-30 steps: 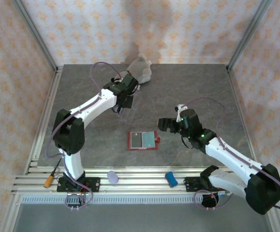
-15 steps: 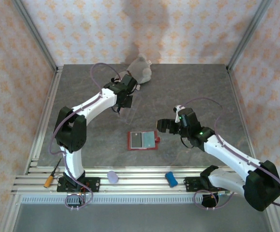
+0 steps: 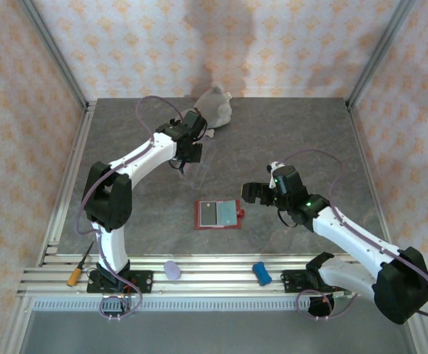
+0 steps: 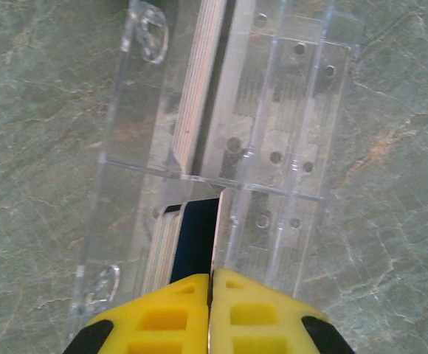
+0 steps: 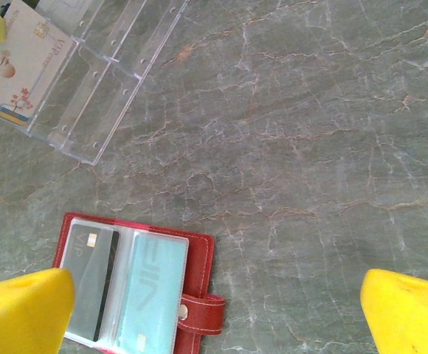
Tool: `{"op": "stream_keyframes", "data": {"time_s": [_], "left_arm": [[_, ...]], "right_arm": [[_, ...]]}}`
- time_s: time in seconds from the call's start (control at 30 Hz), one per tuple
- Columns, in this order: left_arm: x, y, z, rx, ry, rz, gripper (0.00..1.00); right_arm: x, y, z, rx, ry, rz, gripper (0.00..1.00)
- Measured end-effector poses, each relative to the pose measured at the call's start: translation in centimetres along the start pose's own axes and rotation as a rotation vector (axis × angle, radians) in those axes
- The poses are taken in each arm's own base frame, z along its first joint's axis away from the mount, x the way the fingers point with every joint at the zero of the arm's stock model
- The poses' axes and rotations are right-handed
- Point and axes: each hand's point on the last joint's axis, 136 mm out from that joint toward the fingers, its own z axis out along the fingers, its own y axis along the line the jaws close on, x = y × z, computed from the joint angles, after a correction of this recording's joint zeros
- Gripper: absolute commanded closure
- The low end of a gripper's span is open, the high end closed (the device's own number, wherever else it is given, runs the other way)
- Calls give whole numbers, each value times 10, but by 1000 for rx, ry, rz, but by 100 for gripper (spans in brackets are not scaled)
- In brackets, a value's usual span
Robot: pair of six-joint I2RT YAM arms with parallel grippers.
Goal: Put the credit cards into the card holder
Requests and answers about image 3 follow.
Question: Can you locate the orange handle screwdriver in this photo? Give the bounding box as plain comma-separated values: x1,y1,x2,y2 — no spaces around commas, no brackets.
66,240,96,288

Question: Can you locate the aluminium front rail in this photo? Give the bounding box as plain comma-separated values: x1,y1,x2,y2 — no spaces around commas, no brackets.
17,253,421,298

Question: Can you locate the aluminium corner post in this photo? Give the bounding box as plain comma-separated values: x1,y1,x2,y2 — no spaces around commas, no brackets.
345,0,418,111
16,0,90,111

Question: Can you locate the blue bone-shaped object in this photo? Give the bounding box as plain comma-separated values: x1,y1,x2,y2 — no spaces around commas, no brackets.
252,261,273,287

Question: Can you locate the clear plastic card case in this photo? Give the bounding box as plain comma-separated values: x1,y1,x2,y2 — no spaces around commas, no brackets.
181,141,218,191

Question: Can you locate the aluminium side rail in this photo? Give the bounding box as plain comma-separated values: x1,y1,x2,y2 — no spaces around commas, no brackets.
345,100,400,266
38,100,97,267

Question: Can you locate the grey slotted cable duct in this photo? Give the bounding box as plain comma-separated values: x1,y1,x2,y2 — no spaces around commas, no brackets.
32,297,313,312

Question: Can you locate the red leather card holder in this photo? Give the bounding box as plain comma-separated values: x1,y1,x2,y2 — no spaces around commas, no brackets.
193,198,246,232

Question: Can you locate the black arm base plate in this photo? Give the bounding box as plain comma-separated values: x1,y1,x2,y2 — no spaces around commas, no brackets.
86,270,153,295
280,268,348,294

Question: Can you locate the black connector box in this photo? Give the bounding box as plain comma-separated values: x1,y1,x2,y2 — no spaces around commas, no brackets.
100,296,132,319

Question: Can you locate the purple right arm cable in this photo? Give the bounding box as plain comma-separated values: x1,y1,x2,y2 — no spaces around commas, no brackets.
272,148,428,321

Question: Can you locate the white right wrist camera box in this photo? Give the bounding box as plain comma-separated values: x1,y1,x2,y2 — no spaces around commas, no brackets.
266,159,286,175

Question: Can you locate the teal credit card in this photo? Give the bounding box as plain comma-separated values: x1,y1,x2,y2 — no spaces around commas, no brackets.
217,201,238,227

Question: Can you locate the grey plush dog toy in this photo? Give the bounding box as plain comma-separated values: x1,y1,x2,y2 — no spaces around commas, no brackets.
184,81,235,139

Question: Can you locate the lavender oval object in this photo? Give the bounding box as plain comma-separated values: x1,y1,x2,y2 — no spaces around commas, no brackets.
163,260,182,282

